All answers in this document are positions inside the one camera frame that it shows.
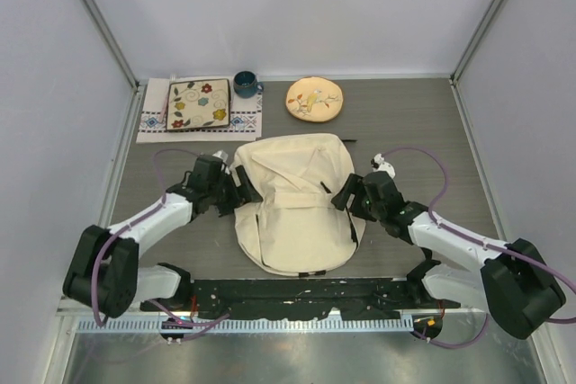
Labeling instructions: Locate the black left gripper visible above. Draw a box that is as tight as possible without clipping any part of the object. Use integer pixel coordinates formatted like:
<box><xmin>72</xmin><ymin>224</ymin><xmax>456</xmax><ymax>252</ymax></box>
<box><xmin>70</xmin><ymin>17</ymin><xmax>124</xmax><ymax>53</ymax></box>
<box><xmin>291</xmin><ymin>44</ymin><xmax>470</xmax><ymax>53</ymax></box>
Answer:
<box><xmin>208</xmin><ymin>165</ymin><xmax>262</xmax><ymax>217</ymax></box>

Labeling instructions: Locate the cream canvas backpack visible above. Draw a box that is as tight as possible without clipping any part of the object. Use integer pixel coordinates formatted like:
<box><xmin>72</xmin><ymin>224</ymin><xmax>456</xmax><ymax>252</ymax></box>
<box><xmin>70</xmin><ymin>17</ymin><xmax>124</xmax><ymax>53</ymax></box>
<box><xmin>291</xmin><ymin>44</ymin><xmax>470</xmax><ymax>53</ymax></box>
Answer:
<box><xmin>232</xmin><ymin>133</ymin><xmax>365</xmax><ymax>277</ymax></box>

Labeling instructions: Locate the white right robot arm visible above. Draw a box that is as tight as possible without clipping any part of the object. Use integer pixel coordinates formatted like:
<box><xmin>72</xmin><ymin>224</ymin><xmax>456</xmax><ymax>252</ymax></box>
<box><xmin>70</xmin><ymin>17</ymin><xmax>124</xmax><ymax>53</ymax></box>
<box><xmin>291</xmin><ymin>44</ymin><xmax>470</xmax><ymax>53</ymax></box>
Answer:
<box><xmin>331</xmin><ymin>171</ymin><xmax>566</xmax><ymax>339</ymax></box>

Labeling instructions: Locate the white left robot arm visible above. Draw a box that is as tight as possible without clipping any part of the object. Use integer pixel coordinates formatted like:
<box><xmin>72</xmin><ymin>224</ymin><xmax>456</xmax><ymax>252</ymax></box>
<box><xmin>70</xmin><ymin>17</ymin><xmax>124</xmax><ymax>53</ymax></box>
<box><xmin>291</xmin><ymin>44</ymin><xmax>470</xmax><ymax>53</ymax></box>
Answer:
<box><xmin>62</xmin><ymin>151</ymin><xmax>262</xmax><ymax>326</ymax></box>

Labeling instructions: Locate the white embroidered placemat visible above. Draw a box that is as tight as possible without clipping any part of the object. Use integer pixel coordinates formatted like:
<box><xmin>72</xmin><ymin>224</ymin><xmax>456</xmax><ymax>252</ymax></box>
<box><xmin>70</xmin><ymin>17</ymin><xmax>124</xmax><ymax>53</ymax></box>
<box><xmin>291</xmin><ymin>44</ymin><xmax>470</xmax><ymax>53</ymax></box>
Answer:
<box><xmin>136</xmin><ymin>76</ymin><xmax>262</xmax><ymax>143</ymax></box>

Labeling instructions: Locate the round bird ceramic plate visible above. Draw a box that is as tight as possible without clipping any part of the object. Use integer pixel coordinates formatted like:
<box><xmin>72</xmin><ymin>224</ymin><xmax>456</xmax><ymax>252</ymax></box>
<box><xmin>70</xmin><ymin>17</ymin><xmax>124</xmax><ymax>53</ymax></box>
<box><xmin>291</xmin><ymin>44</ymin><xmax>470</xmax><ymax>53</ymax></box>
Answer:
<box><xmin>285</xmin><ymin>76</ymin><xmax>344</xmax><ymax>123</ymax></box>

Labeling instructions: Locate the square floral ceramic plate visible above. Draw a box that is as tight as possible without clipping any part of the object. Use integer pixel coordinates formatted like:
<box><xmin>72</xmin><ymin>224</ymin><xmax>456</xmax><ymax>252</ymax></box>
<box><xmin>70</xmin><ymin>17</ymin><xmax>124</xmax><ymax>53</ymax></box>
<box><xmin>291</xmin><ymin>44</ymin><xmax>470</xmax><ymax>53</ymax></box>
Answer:
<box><xmin>166</xmin><ymin>78</ymin><xmax>231</xmax><ymax>132</ymax></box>

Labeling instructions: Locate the dark blue ceramic mug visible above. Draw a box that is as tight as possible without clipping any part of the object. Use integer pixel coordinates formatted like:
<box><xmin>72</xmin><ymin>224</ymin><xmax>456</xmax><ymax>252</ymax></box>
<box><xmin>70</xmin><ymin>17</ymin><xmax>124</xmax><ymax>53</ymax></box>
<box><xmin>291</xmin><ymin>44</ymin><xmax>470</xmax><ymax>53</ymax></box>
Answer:
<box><xmin>233</xmin><ymin>71</ymin><xmax>264</xmax><ymax>99</ymax></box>

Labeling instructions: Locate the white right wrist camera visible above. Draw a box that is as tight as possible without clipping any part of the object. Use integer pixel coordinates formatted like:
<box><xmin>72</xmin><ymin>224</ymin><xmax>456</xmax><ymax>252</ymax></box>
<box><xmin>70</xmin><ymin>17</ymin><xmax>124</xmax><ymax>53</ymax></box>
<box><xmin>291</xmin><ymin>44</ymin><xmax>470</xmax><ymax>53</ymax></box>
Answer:
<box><xmin>370</xmin><ymin>153</ymin><xmax>396</xmax><ymax>179</ymax></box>

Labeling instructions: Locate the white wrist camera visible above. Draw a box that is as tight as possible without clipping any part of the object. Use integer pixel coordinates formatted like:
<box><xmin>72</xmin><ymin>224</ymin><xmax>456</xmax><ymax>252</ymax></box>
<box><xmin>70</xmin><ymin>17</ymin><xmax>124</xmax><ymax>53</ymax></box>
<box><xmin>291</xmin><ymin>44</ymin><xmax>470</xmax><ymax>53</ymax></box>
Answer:
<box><xmin>212</xmin><ymin>150</ymin><xmax>229</xmax><ymax>164</ymax></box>
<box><xmin>370</xmin><ymin>153</ymin><xmax>396</xmax><ymax>179</ymax></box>

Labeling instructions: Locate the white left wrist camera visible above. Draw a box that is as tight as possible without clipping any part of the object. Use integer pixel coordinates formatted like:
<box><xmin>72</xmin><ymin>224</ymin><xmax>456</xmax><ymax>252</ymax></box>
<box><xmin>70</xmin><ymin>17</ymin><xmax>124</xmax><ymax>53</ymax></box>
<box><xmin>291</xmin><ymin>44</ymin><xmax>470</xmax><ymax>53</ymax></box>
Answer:
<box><xmin>212</xmin><ymin>150</ymin><xmax>229</xmax><ymax>164</ymax></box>

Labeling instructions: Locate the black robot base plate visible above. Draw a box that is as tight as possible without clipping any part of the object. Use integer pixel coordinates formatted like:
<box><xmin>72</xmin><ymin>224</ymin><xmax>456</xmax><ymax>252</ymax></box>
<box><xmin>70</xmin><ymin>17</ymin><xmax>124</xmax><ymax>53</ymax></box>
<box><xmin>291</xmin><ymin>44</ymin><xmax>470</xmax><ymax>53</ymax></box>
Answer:
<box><xmin>156</xmin><ymin>278</ymin><xmax>460</xmax><ymax>321</ymax></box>

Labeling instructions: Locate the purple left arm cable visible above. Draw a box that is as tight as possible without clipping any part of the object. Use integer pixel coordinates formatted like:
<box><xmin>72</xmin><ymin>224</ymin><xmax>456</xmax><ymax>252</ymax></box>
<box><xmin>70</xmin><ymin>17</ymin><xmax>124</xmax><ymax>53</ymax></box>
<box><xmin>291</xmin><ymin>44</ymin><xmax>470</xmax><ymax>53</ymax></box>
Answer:
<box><xmin>91</xmin><ymin>147</ymin><xmax>230</xmax><ymax>349</ymax></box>

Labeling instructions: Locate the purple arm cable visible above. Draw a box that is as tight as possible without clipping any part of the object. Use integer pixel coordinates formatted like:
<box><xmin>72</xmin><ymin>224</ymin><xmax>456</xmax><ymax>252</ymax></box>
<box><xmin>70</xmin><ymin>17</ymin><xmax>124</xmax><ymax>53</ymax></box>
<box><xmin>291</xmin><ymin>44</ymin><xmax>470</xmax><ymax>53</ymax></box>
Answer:
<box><xmin>91</xmin><ymin>147</ymin><xmax>230</xmax><ymax>349</ymax></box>
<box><xmin>377</xmin><ymin>146</ymin><xmax>576</xmax><ymax>349</ymax></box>

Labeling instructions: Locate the white slotted cable duct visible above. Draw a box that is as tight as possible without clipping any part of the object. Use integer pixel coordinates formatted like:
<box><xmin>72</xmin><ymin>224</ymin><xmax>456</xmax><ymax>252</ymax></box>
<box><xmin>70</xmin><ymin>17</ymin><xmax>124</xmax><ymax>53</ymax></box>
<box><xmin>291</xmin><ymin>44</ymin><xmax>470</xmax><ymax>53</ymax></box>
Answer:
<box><xmin>76</xmin><ymin>314</ymin><xmax>414</xmax><ymax>334</ymax></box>

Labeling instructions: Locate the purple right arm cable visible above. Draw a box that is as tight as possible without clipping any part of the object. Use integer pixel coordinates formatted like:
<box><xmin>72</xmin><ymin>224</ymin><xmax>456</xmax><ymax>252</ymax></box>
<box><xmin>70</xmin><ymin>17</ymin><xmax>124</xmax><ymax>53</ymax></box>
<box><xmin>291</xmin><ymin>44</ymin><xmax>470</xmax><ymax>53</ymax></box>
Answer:
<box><xmin>377</xmin><ymin>146</ymin><xmax>576</xmax><ymax>349</ymax></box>

